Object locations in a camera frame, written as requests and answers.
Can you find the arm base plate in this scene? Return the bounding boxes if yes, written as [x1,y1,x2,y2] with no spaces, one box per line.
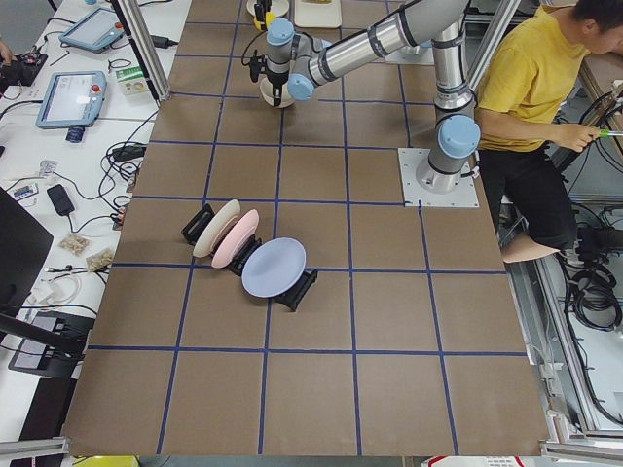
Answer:
[397,148,480,209]

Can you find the black monitor stand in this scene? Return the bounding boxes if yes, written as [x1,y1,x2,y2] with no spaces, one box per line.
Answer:
[1,191,94,378]

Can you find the black dish rack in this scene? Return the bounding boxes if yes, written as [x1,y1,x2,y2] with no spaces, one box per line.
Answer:
[181,204,318,311]

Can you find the aluminium frame post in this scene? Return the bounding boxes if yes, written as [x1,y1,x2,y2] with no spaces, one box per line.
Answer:
[111,0,170,102]

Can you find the round cream plate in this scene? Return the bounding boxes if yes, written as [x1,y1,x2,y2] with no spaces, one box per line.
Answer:
[245,0,289,18]

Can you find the teach pendant far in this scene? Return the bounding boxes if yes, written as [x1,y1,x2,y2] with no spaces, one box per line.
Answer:
[59,8,125,54]

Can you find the green white carton box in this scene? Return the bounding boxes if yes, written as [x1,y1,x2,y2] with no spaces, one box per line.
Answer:
[115,66,149,95]

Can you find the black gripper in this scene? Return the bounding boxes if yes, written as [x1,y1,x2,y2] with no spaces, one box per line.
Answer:
[253,0,271,18]
[262,70,288,97]

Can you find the cream plate in rack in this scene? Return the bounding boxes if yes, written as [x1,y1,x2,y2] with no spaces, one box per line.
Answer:
[193,199,240,258]

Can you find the teach pendant near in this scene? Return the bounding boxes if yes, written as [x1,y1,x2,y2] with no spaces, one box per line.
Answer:
[36,70,107,129]

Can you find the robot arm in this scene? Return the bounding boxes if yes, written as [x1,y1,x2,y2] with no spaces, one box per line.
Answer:
[249,1,480,176]

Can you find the person in yellow shirt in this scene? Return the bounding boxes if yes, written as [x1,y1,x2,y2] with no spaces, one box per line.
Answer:
[475,1,622,264]

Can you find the teach pendant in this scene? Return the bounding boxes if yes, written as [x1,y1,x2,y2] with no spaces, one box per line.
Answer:
[59,8,125,54]
[36,70,107,129]

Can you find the blue plate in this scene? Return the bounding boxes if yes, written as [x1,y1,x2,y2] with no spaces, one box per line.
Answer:
[241,237,307,298]

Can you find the yellow lemon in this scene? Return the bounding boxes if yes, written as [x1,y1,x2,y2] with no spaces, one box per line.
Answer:
[253,12,276,31]

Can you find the white ceramic bowl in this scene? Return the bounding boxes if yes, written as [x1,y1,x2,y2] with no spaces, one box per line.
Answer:
[259,78,295,109]

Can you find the black power adapter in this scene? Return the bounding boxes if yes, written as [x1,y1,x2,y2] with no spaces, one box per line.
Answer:
[47,184,75,216]

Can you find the pink plate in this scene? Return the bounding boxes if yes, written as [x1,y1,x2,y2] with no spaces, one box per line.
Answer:
[211,209,259,269]

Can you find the rectangular cream tray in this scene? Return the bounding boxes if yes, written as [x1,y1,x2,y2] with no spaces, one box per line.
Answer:
[294,0,342,28]

